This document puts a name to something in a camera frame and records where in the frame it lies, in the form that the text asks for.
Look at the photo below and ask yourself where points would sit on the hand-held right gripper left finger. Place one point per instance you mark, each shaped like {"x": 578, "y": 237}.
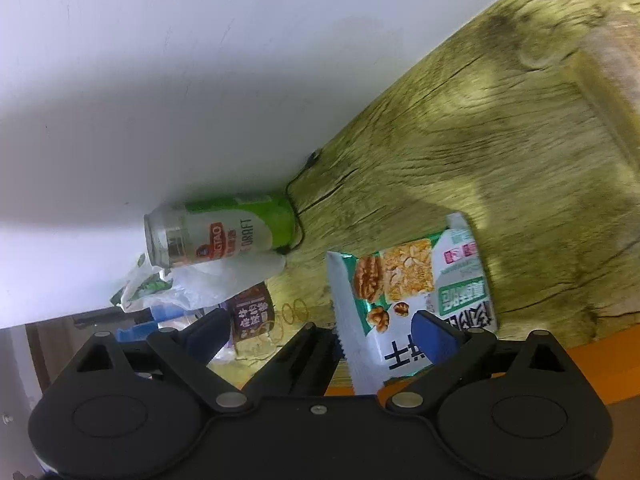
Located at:
{"x": 207, "y": 332}

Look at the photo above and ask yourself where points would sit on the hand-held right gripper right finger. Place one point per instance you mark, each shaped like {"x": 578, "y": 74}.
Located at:
{"x": 432, "y": 337}

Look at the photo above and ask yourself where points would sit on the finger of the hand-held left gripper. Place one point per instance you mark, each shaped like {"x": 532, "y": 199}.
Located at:
{"x": 300, "y": 360}

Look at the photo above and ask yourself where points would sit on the walnut crisp snack packet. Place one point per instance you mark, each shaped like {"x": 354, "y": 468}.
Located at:
{"x": 400, "y": 270}

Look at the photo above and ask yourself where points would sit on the orange gift box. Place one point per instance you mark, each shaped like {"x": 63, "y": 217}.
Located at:
{"x": 575, "y": 360}

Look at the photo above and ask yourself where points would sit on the wood-grain desktop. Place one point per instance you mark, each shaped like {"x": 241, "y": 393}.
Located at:
{"x": 475, "y": 135}

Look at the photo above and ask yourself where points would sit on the large tan rubber band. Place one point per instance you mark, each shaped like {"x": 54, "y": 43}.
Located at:
{"x": 280, "y": 332}

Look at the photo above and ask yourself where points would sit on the purple lidded porridge can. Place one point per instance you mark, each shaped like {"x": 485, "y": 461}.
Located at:
{"x": 250, "y": 315}

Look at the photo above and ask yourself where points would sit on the white plastic bag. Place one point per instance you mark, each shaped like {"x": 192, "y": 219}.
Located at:
{"x": 215, "y": 280}

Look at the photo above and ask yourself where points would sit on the small tan rubber band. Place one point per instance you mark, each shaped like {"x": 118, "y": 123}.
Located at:
{"x": 306, "y": 305}

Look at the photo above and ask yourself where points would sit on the green and white beer can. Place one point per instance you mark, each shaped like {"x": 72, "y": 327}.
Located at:
{"x": 225, "y": 232}

